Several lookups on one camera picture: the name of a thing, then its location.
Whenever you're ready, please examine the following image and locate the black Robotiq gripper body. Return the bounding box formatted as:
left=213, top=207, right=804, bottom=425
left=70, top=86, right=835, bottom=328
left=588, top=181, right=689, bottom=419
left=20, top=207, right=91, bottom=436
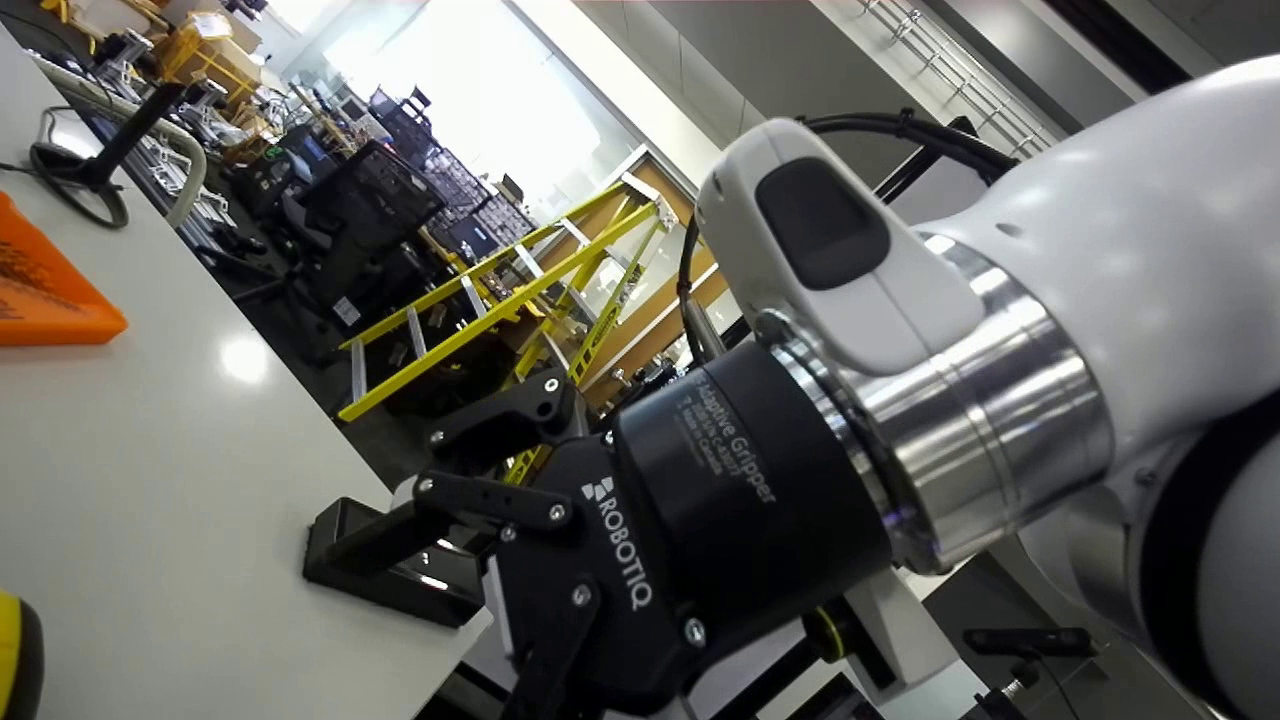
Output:
left=486, top=336, right=899, bottom=720

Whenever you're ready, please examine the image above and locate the yellow black measuring tape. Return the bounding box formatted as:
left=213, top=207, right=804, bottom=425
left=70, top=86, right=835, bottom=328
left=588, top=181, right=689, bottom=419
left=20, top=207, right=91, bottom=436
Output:
left=0, top=588, right=46, bottom=720

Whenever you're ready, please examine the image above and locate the black rectangular box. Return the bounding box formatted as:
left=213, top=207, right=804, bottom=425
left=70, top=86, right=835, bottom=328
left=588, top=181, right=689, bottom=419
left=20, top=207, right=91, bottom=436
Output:
left=296, top=491, right=486, bottom=633

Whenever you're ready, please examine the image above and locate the yellow step ladder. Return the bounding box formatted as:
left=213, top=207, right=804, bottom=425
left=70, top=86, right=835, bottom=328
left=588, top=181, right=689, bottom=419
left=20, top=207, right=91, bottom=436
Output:
left=331, top=176, right=683, bottom=491

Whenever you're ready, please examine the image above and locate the wooden door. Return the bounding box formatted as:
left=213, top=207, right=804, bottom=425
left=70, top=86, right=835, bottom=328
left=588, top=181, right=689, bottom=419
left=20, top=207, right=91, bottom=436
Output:
left=563, top=143, right=752, bottom=419

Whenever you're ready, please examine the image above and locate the dark electronics rack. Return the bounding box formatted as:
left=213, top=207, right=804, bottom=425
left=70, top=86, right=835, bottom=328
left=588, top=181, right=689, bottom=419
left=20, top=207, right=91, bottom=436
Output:
left=362, top=84, right=541, bottom=264

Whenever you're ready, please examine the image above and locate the black equipment cart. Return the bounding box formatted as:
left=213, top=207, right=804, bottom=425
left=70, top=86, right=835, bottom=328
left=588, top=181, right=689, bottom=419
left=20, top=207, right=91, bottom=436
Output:
left=260, top=123, right=450, bottom=328

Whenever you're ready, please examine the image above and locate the black stand on table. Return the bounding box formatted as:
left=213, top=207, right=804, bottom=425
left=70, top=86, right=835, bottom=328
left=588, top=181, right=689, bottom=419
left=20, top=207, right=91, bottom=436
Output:
left=34, top=55, right=213, bottom=230

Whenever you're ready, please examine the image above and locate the orange plastic tray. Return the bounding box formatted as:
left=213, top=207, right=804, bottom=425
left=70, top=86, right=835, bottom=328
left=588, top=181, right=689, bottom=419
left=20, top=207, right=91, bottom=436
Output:
left=0, top=189, right=133, bottom=351

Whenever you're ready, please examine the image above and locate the black stand with round base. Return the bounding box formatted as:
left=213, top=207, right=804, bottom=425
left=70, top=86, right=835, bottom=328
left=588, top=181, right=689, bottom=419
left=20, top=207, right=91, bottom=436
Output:
left=23, top=76, right=182, bottom=230

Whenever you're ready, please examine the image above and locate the yellow machine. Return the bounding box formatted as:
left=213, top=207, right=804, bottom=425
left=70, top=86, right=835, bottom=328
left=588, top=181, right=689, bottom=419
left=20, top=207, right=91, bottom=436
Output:
left=135, top=5, right=266, bottom=120

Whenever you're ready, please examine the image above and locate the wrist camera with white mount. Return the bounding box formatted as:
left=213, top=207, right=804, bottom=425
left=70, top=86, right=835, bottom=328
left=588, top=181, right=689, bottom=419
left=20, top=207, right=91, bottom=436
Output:
left=796, top=567, right=968, bottom=699

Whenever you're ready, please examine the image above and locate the metal wall railing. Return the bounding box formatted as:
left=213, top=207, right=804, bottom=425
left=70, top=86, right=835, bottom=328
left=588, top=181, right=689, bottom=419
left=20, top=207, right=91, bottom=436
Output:
left=851, top=0, right=1072, bottom=156

